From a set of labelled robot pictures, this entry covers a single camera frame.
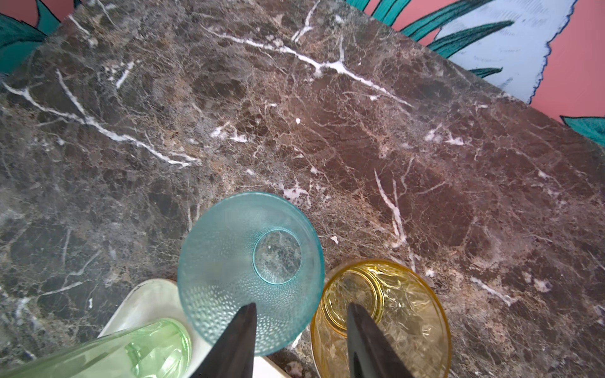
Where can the beige square tray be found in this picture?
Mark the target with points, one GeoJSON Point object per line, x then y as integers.
{"type": "Point", "coordinates": [155, 299]}

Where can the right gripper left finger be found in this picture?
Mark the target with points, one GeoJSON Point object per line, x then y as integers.
{"type": "Point", "coordinates": [234, 352]}

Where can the frosted teal glass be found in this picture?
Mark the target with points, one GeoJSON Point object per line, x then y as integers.
{"type": "Point", "coordinates": [257, 248]}

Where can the light green ribbed glass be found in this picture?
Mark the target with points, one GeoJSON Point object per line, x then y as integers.
{"type": "Point", "coordinates": [162, 348]}

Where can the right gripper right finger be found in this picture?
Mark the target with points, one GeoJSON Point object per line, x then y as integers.
{"type": "Point", "coordinates": [369, 352]}

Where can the yellow glass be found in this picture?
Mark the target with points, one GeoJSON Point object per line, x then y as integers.
{"type": "Point", "coordinates": [404, 307]}

